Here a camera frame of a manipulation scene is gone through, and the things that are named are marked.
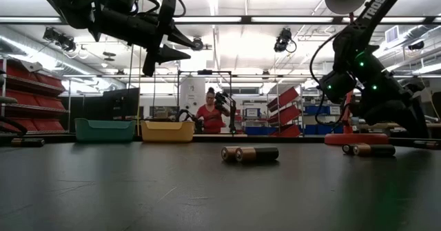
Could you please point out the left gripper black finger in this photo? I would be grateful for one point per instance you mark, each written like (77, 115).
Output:
(181, 38)
(170, 55)

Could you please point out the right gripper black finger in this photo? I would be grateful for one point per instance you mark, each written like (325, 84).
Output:
(389, 113)
(420, 113)

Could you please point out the copper and black battery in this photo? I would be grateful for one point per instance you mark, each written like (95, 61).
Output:
(228, 153)
(375, 150)
(348, 149)
(429, 145)
(258, 154)
(27, 142)

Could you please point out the background black robot arm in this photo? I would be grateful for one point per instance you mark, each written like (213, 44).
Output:
(187, 117)
(233, 117)

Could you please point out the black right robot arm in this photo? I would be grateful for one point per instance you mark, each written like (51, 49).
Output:
(379, 3)

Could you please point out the wooden workbench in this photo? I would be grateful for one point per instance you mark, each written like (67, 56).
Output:
(435, 125)

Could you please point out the blue bin shelf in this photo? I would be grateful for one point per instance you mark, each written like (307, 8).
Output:
(315, 110)

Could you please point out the person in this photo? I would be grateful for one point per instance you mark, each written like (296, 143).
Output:
(210, 117)

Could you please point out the yellow plastic bin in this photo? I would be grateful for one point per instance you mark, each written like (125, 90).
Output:
(167, 132)

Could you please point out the tilted red bin rack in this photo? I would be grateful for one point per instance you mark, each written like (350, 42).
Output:
(284, 98)

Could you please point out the blue framed sign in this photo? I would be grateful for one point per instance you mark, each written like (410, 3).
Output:
(252, 113)

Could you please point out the teal plastic bin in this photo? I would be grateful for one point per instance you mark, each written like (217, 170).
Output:
(103, 131)

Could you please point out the blue storage bin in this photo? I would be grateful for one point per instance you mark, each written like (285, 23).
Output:
(258, 131)

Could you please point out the red bin shelving rack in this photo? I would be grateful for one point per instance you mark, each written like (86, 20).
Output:
(34, 100)

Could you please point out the black ceiling mounted camera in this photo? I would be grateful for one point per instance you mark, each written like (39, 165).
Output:
(63, 43)
(283, 39)
(200, 45)

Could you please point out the black metal rig frame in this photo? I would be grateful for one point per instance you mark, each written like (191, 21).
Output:
(205, 72)

